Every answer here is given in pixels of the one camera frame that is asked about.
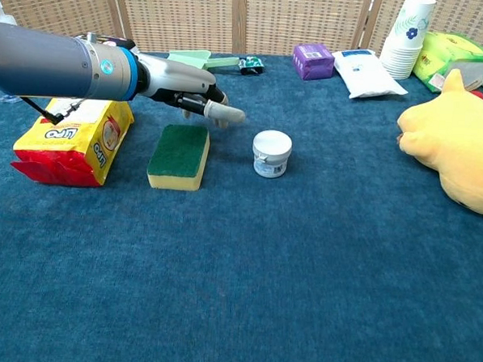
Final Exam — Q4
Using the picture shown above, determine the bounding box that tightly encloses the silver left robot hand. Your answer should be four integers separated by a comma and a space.
133, 53, 249, 130

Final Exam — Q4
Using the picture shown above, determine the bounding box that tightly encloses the green and yellow sponge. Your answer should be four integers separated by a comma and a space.
146, 122, 211, 193

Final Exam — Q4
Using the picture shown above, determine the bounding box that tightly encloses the mint green dustpan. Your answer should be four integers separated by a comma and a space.
166, 47, 242, 72

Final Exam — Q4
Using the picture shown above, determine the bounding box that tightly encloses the woven wooden folding screen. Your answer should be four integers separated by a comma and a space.
0, 0, 483, 75

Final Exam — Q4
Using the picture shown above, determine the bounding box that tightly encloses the small green black clip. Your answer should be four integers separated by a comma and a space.
237, 54, 267, 76

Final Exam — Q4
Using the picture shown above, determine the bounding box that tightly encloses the small white jar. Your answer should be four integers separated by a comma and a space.
251, 129, 294, 180

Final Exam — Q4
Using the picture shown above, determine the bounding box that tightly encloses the yellow red snack bag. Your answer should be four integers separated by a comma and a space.
9, 94, 136, 190

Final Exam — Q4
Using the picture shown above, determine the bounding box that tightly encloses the purple box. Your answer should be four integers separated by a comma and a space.
291, 42, 337, 83

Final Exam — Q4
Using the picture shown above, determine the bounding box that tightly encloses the white squeeze bottle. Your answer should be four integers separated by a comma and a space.
0, 0, 19, 27

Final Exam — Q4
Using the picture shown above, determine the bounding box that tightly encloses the white wet wipes pack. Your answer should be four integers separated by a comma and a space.
329, 47, 411, 103

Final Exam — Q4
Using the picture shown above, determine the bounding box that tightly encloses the blue table cloth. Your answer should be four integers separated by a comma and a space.
0, 36, 483, 362

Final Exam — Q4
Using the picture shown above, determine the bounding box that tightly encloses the stack of paper cups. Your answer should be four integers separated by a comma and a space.
377, 0, 438, 83

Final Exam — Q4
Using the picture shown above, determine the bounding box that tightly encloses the green tissue box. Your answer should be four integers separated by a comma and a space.
411, 29, 483, 96

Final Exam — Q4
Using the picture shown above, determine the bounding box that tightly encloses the yellow plush toy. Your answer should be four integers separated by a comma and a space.
392, 66, 483, 215

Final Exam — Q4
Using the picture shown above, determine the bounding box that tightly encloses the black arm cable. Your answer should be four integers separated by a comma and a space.
19, 95, 87, 127

